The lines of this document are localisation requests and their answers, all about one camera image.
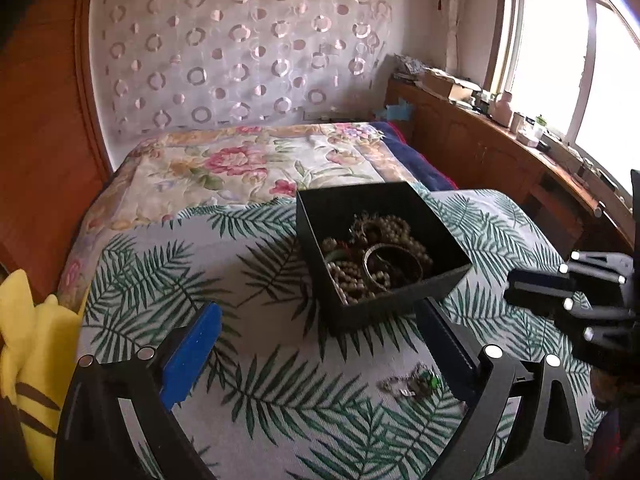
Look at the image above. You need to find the green gem silver pendant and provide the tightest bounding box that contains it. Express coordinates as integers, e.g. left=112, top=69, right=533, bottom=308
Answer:
left=376, top=363, right=442, bottom=399

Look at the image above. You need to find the gold pearl necklace pile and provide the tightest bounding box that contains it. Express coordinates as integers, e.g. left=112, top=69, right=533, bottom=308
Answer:
left=320, top=211, right=434, bottom=307

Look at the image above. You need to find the black jewelry box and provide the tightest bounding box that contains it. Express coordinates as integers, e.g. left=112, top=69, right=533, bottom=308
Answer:
left=296, top=182, right=472, bottom=335

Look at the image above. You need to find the yellow plush toy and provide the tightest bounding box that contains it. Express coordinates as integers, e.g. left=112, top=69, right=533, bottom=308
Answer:
left=1, top=270, right=84, bottom=479

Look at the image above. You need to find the wooden sideboard cabinet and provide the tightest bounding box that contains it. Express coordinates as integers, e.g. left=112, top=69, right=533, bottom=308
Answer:
left=385, top=78, right=634, bottom=256

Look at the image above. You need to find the metal bangle in box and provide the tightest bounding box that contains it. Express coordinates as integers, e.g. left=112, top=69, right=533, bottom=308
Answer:
left=362, top=244, right=423, bottom=292

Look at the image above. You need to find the pink ceramic jar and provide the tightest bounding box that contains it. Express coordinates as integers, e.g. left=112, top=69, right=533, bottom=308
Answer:
left=490, top=91, right=513, bottom=128

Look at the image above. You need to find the navy blue blanket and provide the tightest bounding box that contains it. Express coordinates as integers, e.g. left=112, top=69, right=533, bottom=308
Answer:
left=370, top=122, right=458, bottom=192

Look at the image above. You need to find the palm leaf print blanket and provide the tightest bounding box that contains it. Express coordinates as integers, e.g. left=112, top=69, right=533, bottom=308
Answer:
left=79, top=185, right=603, bottom=479

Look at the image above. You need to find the cardboard box on cabinet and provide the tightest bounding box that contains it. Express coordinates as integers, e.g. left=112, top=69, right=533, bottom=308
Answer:
left=419, top=68, right=482, bottom=101

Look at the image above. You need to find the floral quilt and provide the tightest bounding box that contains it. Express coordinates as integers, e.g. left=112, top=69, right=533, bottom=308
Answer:
left=58, top=122, right=416, bottom=309

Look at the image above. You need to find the circle pattern sheer curtain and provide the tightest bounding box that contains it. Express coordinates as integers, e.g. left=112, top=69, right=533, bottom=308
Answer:
left=92, top=0, right=393, bottom=141

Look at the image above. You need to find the window with white frame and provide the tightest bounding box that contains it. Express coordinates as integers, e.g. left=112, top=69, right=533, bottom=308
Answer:
left=490, top=0, right=639, bottom=194

